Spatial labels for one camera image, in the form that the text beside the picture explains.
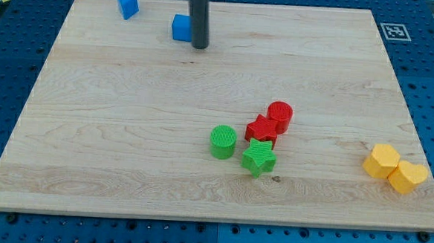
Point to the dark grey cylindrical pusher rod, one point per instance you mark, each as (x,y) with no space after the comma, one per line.
(199,17)

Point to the blue cube block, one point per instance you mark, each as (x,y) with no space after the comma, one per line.
(181,28)

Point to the blue triangular prism block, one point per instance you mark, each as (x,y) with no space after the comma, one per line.
(128,8)

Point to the red cylinder block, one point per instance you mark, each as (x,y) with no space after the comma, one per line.
(281,112)

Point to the green cylinder block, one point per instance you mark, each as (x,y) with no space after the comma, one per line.
(222,142)

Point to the red star block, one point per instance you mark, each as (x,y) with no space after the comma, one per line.
(262,129)

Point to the green star block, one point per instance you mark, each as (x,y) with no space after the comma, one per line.
(258,158)

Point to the white fiducial marker tag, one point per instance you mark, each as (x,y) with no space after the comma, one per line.
(395,32)

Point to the yellow hexagon block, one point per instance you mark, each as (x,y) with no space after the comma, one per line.
(381,161)

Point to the yellow heart block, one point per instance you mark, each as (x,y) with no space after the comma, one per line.
(407,176)

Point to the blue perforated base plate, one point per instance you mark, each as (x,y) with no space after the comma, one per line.
(28,29)

